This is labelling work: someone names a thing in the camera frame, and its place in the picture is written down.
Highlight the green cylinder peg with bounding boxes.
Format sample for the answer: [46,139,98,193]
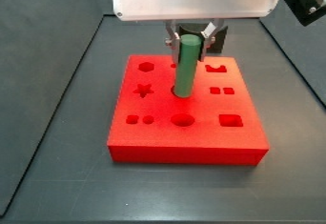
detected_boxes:
[174,34,202,98]

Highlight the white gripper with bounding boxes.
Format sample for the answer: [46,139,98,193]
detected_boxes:
[112,0,279,64]

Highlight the red shape sorter block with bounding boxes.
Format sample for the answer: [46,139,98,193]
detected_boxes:
[107,55,269,165]

